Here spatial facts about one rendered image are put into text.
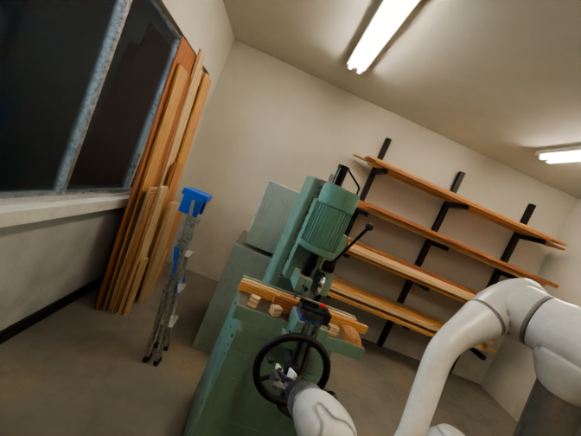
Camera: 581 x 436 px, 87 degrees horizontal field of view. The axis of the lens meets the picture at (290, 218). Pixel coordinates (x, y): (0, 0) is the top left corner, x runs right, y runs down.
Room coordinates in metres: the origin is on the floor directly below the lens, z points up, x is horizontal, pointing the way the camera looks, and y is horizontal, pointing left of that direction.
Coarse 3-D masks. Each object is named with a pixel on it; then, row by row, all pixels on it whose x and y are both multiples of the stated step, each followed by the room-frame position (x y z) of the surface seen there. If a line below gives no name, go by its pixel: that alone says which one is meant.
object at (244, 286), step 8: (240, 288) 1.35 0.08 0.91; (248, 288) 1.35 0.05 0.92; (256, 288) 1.36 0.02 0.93; (264, 288) 1.38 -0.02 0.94; (264, 296) 1.36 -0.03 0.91; (272, 296) 1.37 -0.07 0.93; (336, 320) 1.43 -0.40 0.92; (344, 320) 1.44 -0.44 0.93; (352, 320) 1.46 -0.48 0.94; (360, 328) 1.45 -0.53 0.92
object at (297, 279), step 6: (294, 270) 1.47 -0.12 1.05; (300, 270) 1.45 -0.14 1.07; (294, 276) 1.43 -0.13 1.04; (300, 276) 1.35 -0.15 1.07; (306, 276) 1.39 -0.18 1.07; (294, 282) 1.38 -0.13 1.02; (300, 282) 1.35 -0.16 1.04; (306, 282) 1.35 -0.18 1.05; (312, 282) 1.36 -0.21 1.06; (294, 288) 1.35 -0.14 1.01; (300, 288) 1.35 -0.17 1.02; (306, 294) 1.36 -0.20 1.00
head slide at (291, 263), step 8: (312, 208) 1.49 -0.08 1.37; (304, 224) 1.51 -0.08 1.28; (296, 240) 1.54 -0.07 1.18; (296, 248) 1.47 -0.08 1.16; (304, 248) 1.48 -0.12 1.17; (296, 256) 1.47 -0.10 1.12; (304, 256) 1.48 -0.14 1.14; (320, 256) 1.49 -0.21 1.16; (288, 264) 1.49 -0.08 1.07; (296, 264) 1.48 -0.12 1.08; (288, 272) 1.47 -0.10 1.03; (312, 272) 1.49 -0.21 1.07
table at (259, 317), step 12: (240, 300) 1.24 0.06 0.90; (264, 300) 1.35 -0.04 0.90; (240, 312) 1.20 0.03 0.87; (252, 312) 1.20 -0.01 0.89; (264, 312) 1.22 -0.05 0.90; (264, 324) 1.22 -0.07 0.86; (276, 324) 1.22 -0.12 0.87; (336, 324) 1.43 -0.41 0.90; (336, 336) 1.30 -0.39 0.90; (288, 348) 1.14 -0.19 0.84; (336, 348) 1.27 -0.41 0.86; (348, 348) 1.28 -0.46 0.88; (360, 348) 1.29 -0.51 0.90
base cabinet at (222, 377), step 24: (216, 360) 1.39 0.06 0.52; (240, 360) 1.21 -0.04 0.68; (264, 360) 1.23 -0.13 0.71; (216, 384) 1.20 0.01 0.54; (240, 384) 1.21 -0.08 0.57; (264, 384) 1.23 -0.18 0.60; (192, 408) 1.53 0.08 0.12; (216, 408) 1.21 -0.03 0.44; (240, 408) 1.22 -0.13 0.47; (264, 408) 1.24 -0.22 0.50; (192, 432) 1.22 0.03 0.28; (216, 432) 1.21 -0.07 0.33; (240, 432) 1.23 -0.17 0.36; (264, 432) 1.24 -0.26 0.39; (288, 432) 1.26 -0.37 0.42
